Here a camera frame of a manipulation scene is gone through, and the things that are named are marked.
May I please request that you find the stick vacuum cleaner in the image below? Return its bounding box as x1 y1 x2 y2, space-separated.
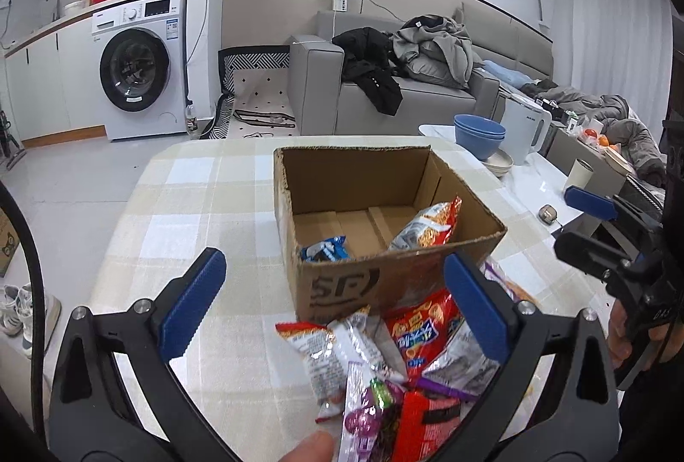
0 109 27 170

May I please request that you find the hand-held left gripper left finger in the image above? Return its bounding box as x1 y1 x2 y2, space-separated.
48 247 236 462

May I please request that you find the grey padded coat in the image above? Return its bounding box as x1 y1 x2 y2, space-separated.
534 82 666 177

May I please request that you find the silver purple snack packet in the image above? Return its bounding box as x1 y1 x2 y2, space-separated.
409 323 500 399

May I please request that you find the black jacket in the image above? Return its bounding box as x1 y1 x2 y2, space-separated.
331 27 404 116

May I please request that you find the silver red snack packet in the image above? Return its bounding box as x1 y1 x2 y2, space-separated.
275 306 408 424

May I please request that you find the dark red snack packet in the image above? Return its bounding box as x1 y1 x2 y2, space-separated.
392 390 463 462

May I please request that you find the clear colourful candy packet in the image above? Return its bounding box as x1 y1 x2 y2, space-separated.
336 361 410 462

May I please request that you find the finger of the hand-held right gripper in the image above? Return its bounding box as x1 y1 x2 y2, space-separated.
554 229 650 305
563 185 664 254

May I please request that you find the blue snack packet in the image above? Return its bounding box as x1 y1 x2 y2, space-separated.
300 236 351 264

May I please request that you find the white washing machine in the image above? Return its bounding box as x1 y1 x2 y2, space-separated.
92 0 188 142

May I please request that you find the white electric kettle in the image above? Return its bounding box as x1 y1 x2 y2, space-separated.
499 97 552 166

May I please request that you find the red chips packet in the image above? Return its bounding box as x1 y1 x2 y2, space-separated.
383 288 465 377

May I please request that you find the person's right hand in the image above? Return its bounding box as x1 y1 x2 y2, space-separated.
609 299 650 371

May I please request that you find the person's left hand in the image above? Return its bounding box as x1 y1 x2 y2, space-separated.
279 430 336 462

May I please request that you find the brown cardboard box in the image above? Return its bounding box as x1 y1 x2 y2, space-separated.
274 146 507 325

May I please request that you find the grey sofa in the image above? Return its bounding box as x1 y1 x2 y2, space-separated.
289 2 554 136

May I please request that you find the flat cardboard carton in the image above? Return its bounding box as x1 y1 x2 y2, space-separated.
0 210 21 278

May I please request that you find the white marble coffee table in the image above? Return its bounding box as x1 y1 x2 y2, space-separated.
419 122 631 241

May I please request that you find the white curtain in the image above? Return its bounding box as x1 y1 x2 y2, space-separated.
556 0 675 131

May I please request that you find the silver orange snack packet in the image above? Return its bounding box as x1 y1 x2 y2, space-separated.
387 196 463 252

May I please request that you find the patterned folded mat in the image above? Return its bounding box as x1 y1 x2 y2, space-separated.
216 46 297 142

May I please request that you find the white sneaker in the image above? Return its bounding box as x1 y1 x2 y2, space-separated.
0 284 25 337
16 283 63 359

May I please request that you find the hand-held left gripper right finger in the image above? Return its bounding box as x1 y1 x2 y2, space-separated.
427 252 622 462

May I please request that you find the white cup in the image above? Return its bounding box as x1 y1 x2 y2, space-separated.
567 158 595 193

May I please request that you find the light blue cloth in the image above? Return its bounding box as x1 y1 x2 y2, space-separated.
484 61 540 89

